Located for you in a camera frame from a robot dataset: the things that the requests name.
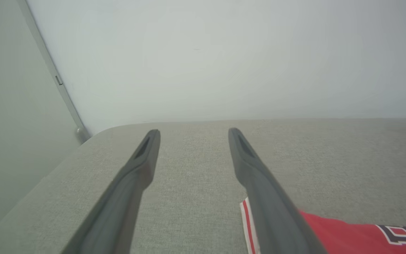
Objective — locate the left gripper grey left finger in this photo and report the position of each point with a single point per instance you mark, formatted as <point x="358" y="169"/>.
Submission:
<point x="122" y="201"/>

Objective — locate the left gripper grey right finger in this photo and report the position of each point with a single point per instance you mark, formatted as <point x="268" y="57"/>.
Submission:
<point x="270" y="208"/>

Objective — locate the red and white jersey garment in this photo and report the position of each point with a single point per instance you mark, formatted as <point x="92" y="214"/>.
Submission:
<point x="347" y="236"/>

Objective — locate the light grey fabric sofa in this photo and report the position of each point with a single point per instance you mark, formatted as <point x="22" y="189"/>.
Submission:
<point x="196" y="197"/>

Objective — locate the small metal door stop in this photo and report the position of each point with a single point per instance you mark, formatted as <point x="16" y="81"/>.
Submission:
<point x="82" y="134"/>

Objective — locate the small metal hinge plate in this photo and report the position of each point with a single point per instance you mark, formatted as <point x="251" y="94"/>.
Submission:
<point x="59" y="80"/>

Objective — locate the grey door frame strip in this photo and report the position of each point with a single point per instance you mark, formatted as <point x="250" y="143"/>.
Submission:
<point x="55" y="70"/>

